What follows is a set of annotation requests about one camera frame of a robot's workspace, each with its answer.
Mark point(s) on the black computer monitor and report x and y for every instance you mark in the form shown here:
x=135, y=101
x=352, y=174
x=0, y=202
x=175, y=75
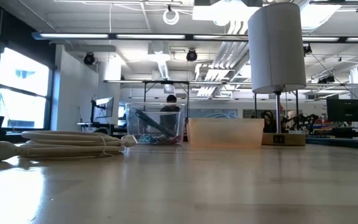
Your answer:
x=346, y=110

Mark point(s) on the white shade lamp wooden base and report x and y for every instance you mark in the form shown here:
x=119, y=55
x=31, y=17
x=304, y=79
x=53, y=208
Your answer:
x=275, y=46

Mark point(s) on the black background robot arm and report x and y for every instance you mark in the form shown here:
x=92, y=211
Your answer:
x=267, y=121
x=303, y=119

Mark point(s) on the black round ceiling fixture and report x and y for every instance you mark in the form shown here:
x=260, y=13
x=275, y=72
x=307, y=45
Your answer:
x=89, y=58
x=191, y=55

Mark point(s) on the person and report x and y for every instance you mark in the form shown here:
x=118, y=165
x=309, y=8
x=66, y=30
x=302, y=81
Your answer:
x=170, y=99

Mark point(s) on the clear plastic bin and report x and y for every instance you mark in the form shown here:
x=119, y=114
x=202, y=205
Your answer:
x=132, y=124

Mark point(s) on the silver computer monitor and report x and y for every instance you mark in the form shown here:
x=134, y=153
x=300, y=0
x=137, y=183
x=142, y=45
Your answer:
x=104, y=107

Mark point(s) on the long ceiling light strip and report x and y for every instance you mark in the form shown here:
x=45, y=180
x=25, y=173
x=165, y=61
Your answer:
x=151, y=36

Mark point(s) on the orange plastic bin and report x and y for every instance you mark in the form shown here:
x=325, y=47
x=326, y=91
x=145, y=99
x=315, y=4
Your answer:
x=225, y=133

